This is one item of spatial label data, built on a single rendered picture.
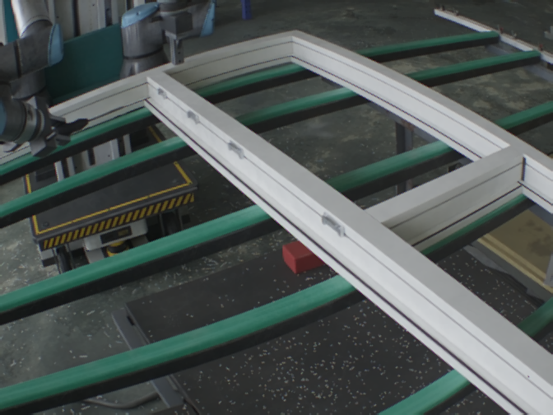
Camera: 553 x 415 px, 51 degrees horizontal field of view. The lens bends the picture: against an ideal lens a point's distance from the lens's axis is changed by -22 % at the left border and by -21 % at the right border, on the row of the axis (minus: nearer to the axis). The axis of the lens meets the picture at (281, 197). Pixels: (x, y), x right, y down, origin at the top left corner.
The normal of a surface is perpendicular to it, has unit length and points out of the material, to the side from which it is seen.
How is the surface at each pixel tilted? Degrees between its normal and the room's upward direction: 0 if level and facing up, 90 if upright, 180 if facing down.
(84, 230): 90
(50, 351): 0
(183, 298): 0
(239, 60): 90
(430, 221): 90
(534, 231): 0
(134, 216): 90
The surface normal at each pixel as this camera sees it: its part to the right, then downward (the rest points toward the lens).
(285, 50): 0.51, 0.41
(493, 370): -0.86, 0.32
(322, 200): -0.07, -0.86
